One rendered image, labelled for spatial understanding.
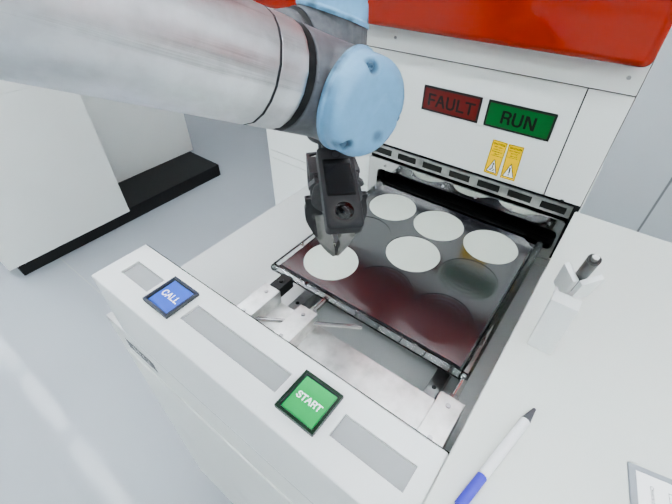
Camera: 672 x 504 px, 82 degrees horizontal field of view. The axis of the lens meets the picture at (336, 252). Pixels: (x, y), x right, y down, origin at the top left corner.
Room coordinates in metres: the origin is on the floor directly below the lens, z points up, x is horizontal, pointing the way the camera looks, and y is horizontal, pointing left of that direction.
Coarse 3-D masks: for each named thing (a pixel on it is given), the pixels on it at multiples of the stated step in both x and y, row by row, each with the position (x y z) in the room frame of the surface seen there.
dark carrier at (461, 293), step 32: (384, 192) 0.75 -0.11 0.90; (384, 224) 0.63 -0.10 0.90; (480, 224) 0.63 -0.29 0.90; (384, 256) 0.53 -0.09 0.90; (448, 256) 0.53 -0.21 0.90; (320, 288) 0.45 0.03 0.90; (352, 288) 0.45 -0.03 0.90; (384, 288) 0.45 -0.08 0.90; (416, 288) 0.45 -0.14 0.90; (448, 288) 0.45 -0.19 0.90; (480, 288) 0.45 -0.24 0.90; (384, 320) 0.38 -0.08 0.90; (416, 320) 0.38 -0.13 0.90; (448, 320) 0.38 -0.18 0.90; (480, 320) 0.38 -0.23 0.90; (448, 352) 0.32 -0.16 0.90
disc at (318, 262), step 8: (312, 248) 0.55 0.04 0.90; (320, 248) 0.55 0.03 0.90; (312, 256) 0.53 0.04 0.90; (320, 256) 0.53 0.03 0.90; (328, 256) 0.53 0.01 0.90; (336, 256) 0.53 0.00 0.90; (344, 256) 0.53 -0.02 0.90; (352, 256) 0.53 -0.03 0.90; (304, 264) 0.51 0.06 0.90; (312, 264) 0.51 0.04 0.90; (320, 264) 0.51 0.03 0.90; (328, 264) 0.51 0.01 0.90; (336, 264) 0.51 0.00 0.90; (344, 264) 0.51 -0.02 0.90; (352, 264) 0.51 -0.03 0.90; (312, 272) 0.49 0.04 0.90; (320, 272) 0.49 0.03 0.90; (328, 272) 0.49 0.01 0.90; (336, 272) 0.49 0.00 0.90; (344, 272) 0.49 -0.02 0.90; (352, 272) 0.49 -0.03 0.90
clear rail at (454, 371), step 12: (276, 264) 0.51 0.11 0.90; (312, 288) 0.45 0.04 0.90; (336, 300) 0.42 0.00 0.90; (348, 312) 0.40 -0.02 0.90; (360, 312) 0.40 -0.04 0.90; (372, 324) 0.37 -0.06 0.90; (396, 336) 0.35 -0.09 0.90; (408, 348) 0.33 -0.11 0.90; (420, 348) 0.33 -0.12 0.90; (432, 360) 0.31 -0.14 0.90; (444, 360) 0.31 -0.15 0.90; (456, 372) 0.29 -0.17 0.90
